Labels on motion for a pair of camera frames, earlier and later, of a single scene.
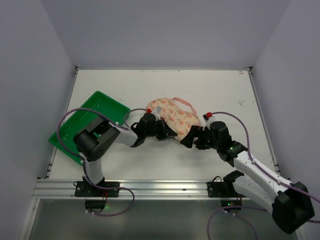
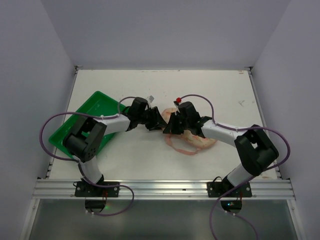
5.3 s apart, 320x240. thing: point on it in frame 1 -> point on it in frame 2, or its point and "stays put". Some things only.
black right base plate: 220,189 stays put
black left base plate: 82,189 stays put
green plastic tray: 99,105 stays put
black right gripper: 199,135 -> 177,124
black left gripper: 160,128 -> 153,119
